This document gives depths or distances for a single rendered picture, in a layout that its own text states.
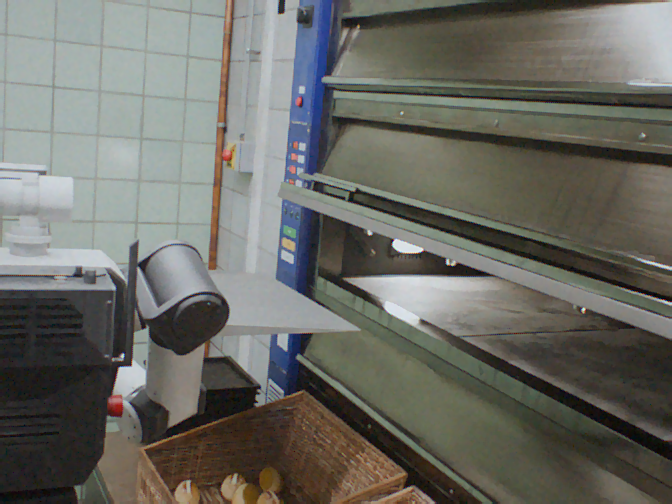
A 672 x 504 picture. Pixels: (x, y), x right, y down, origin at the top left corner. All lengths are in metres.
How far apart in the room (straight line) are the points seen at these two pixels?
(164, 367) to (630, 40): 0.90
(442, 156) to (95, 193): 1.54
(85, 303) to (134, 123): 1.99
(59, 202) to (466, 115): 0.89
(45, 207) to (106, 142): 1.80
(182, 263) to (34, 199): 0.23
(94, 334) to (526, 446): 0.89
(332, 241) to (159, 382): 1.09
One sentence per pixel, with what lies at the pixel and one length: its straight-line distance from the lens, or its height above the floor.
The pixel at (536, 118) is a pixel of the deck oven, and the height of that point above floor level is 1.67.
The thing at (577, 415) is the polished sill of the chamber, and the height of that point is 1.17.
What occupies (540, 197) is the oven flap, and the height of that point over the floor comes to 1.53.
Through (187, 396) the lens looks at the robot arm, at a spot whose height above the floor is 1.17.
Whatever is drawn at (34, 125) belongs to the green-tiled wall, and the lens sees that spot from 2.95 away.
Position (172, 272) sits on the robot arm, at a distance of 1.22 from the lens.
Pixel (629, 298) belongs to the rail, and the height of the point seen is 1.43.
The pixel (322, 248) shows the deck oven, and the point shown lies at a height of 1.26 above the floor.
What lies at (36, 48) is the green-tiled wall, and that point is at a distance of 2.95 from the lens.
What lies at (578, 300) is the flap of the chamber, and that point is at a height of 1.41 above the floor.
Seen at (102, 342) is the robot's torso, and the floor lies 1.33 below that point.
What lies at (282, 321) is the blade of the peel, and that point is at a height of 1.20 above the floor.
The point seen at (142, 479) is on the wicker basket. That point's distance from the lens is 2.25.
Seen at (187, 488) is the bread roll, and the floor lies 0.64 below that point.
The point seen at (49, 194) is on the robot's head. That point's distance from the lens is 1.20.
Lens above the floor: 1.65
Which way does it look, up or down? 10 degrees down
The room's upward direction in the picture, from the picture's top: 5 degrees clockwise
